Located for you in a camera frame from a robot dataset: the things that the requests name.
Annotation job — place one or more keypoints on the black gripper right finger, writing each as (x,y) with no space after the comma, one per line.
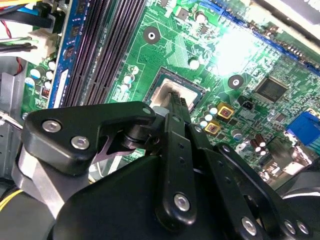
(225,170)

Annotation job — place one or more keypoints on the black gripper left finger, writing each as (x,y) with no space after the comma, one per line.
(75,120)

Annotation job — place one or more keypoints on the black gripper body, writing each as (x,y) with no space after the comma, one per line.
(112,205)

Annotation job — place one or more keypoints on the silver CPU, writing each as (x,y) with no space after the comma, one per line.
(180,86)

